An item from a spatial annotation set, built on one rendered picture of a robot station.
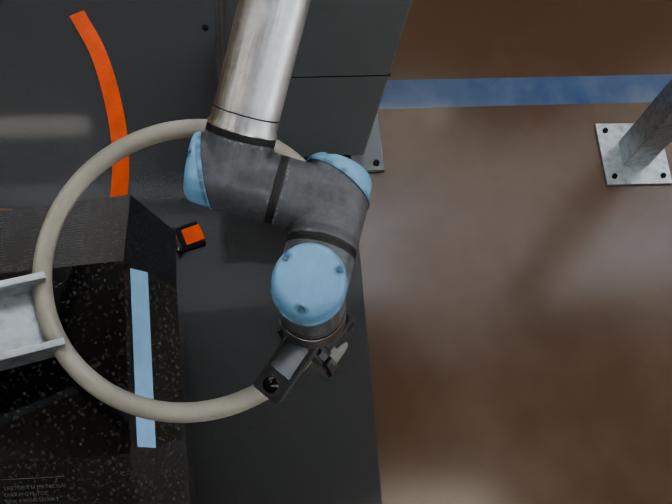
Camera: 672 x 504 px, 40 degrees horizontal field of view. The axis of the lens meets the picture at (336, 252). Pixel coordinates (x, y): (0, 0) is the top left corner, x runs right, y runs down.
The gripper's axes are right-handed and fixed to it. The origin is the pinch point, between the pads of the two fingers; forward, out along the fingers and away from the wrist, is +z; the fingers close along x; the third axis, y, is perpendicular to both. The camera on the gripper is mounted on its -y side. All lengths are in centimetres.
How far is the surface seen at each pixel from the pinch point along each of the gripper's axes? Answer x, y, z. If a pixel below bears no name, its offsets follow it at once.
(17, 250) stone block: 55, -14, 11
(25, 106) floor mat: 120, 20, 82
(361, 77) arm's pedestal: 43, 70, 53
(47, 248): 41.6, -12.2, -7.4
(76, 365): 25.4, -22.7, -7.3
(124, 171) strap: 87, 23, 85
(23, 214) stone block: 66, -8, 24
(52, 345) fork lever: 29.5, -22.7, -9.2
